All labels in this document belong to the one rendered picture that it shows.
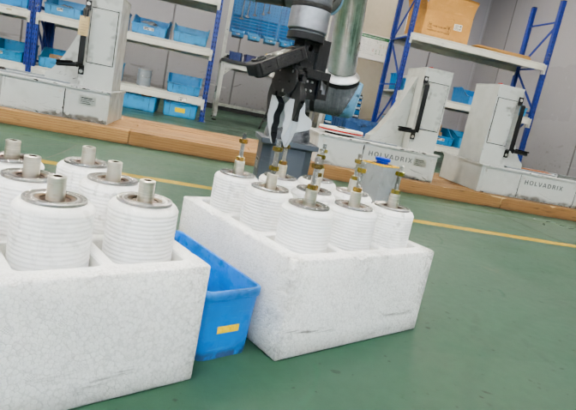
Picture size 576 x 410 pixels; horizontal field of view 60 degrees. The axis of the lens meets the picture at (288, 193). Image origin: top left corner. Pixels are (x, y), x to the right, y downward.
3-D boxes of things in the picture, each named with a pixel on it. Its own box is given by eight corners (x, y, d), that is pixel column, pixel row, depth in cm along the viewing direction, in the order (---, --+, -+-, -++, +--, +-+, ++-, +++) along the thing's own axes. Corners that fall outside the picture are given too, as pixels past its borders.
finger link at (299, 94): (303, 122, 91) (309, 74, 91) (297, 121, 90) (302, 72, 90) (287, 122, 95) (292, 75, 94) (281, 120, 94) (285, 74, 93)
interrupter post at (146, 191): (132, 200, 70) (135, 177, 69) (148, 201, 71) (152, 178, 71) (140, 205, 68) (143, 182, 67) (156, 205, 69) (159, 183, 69)
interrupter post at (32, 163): (19, 176, 70) (21, 153, 70) (37, 177, 72) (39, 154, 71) (23, 180, 69) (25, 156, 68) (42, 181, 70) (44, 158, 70)
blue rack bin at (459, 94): (447, 103, 651) (452, 87, 647) (474, 108, 658) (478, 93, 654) (466, 104, 603) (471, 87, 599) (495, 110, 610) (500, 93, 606)
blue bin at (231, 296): (121, 287, 99) (129, 230, 97) (171, 283, 106) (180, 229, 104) (195, 365, 77) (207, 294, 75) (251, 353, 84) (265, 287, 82)
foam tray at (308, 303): (171, 272, 112) (183, 195, 109) (300, 262, 137) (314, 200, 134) (273, 362, 83) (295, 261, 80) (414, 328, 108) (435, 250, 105)
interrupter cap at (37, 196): (14, 192, 62) (14, 187, 62) (76, 194, 67) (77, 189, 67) (29, 210, 56) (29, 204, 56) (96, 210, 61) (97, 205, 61)
